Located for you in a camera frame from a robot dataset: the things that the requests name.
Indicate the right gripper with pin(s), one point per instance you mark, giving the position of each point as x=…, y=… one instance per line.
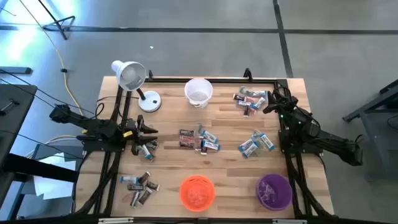
x=286, y=104

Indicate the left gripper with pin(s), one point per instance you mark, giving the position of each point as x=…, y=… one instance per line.
x=138, y=130

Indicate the blue white candy bar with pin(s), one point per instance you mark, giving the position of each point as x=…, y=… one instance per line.
x=244, y=103
x=259, y=93
x=259, y=102
x=246, y=145
x=210, y=136
x=146, y=152
x=267, y=142
x=250, y=151
x=129, y=180
x=211, y=145

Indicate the red clear candy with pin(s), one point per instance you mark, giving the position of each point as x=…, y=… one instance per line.
x=197, y=142
x=250, y=99
x=126, y=198
x=253, y=111
x=186, y=138

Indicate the green clear candy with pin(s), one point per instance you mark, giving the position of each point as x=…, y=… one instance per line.
x=244, y=90
x=256, y=135
x=261, y=150
x=200, y=128

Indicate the white plastic bucket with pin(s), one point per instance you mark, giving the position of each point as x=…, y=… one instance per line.
x=191, y=93

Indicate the purple plastic basket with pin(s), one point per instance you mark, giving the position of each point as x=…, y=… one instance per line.
x=283, y=199

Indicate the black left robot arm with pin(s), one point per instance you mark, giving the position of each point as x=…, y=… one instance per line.
x=93, y=127

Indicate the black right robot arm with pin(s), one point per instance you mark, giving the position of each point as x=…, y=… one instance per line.
x=335, y=143

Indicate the silver dark candy bar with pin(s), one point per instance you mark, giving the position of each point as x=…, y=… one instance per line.
x=135, y=199

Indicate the yellow tag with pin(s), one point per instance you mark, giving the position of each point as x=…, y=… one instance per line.
x=127, y=134

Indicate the white desk lamp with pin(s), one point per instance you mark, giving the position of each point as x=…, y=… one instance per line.
x=150, y=101

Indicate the black table clamp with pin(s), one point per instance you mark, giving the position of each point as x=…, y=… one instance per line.
x=151, y=75
x=247, y=74

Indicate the orange plastic basket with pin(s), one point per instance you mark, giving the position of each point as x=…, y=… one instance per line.
x=186, y=203

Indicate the black metal desk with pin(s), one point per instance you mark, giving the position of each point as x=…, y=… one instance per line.
x=357, y=113

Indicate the dark grey panel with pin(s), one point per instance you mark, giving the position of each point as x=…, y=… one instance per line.
x=46, y=151

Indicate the white paper sheets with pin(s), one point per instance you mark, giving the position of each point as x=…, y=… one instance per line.
x=53, y=189

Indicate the black metal beam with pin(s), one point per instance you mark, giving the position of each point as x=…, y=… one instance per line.
x=37, y=169

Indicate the black side table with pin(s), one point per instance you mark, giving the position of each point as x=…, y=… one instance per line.
x=15, y=124

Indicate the black hand tool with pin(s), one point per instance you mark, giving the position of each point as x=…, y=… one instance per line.
x=9, y=105

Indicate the black tripod stand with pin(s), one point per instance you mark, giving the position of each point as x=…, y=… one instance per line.
x=55, y=23

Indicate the black flat bar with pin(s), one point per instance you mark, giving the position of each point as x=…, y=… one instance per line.
x=15, y=70

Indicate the silver metal bracket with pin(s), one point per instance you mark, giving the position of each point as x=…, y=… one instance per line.
x=289, y=221
x=115, y=220

